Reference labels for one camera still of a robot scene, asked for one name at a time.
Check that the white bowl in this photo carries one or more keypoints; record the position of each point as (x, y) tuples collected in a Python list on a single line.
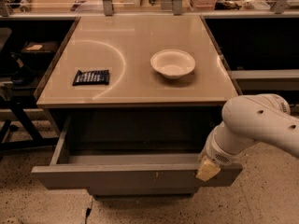
[(172, 63)]

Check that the grey drawer cabinet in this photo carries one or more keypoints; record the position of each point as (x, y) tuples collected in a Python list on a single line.
[(139, 112)]

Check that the grey top drawer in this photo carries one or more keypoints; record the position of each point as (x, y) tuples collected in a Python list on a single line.
[(126, 175)]

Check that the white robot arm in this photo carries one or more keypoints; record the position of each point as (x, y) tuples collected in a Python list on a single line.
[(246, 121)]

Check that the dark box on shelf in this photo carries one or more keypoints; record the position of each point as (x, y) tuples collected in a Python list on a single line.
[(40, 51)]

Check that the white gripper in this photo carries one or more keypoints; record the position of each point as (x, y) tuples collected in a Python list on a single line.
[(217, 153)]

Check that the black chair base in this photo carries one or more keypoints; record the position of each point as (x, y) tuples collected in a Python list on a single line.
[(23, 83)]

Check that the dark blue snack packet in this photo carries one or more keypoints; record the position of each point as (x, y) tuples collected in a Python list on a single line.
[(95, 77)]

